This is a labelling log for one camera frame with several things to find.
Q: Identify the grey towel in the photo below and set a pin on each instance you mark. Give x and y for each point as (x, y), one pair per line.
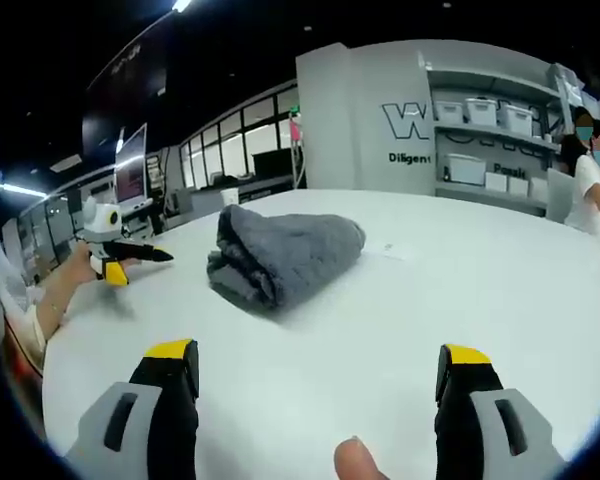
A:
(285, 255)

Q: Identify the white paper cup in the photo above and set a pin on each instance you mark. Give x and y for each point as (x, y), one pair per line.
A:
(229, 196)

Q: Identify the computer monitor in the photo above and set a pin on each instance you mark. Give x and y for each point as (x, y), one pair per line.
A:
(131, 172)

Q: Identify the pink cloth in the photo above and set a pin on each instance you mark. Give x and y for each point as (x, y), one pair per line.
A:
(295, 131)

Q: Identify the grey shelving unit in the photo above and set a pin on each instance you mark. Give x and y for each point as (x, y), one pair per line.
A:
(495, 130)

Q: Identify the white laptop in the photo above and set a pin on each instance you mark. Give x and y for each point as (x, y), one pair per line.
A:
(559, 195)

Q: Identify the white storage bin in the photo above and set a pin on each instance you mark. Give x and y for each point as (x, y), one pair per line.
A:
(448, 111)
(464, 169)
(481, 111)
(516, 120)

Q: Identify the person's right hand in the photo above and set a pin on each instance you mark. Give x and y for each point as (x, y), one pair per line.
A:
(355, 460)

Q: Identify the white storage box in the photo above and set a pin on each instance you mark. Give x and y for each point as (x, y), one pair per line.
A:
(496, 182)
(518, 186)

